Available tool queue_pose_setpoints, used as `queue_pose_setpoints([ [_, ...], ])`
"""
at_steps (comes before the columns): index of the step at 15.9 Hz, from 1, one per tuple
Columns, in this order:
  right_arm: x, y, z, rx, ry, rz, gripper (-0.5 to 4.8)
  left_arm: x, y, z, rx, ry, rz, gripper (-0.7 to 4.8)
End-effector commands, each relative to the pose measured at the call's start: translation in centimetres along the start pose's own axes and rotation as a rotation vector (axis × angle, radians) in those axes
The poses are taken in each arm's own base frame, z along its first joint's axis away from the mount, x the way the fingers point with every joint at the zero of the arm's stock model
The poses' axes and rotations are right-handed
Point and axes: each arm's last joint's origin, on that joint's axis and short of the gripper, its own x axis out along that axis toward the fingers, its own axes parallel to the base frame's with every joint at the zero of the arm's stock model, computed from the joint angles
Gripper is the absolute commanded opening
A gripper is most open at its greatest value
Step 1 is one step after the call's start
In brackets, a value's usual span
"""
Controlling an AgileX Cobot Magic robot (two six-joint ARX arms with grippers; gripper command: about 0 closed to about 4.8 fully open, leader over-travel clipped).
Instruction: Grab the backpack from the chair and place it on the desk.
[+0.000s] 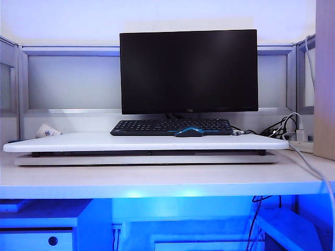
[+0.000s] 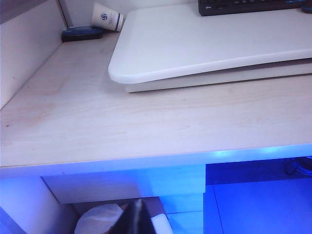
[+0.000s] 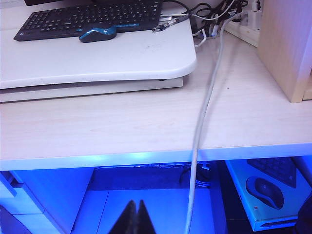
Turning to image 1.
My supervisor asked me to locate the thin white cable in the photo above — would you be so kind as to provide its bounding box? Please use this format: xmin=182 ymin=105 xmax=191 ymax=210
xmin=304 ymin=33 xmax=316 ymax=106

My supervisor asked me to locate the white desk riser board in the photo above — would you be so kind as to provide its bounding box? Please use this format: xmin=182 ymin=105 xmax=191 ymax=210
xmin=3 ymin=132 xmax=289 ymax=153

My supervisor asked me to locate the black cable bundle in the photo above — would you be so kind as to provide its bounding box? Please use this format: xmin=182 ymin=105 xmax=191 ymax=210
xmin=258 ymin=113 xmax=299 ymax=139

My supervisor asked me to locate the white charger plug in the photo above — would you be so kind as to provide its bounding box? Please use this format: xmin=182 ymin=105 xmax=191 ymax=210
xmin=295 ymin=128 xmax=308 ymax=142

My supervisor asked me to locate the black hanging cable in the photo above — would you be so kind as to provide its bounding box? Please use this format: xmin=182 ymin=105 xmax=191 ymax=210
xmin=247 ymin=195 xmax=282 ymax=251

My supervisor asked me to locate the white desk riser base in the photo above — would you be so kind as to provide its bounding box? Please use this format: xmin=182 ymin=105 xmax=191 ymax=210
xmin=14 ymin=153 xmax=278 ymax=167

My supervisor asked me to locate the grey metal partition frame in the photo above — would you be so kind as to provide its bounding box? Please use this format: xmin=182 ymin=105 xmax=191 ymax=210
xmin=0 ymin=35 xmax=316 ymax=140

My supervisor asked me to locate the white power strip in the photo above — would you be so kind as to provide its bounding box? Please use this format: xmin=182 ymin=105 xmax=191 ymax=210
xmin=286 ymin=139 xmax=315 ymax=154

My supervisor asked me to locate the white drawer cabinet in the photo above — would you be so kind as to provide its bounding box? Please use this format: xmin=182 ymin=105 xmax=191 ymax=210
xmin=0 ymin=199 xmax=91 ymax=251

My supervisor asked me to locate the black computer monitor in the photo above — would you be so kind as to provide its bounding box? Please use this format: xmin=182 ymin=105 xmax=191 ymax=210
xmin=119 ymin=29 xmax=259 ymax=120

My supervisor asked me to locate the black and blue mouse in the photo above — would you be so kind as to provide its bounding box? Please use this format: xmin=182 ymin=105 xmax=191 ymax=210
xmin=174 ymin=126 xmax=205 ymax=139

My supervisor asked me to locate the light wooden cabinet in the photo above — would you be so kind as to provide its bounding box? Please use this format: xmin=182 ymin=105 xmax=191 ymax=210
xmin=312 ymin=0 xmax=335 ymax=161

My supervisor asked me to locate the white paper cup blue logo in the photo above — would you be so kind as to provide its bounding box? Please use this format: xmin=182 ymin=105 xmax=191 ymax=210
xmin=36 ymin=123 xmax=64 ymax=138

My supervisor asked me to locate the grey-white thick cable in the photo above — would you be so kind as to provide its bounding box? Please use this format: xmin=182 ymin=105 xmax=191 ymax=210
xmin=287 ymin=144 xmax=335 ymax=212

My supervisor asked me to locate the black computer keyboard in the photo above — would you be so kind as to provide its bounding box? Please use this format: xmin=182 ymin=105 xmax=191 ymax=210
xmin=109 ymin=119 xmax=234 ymax=137

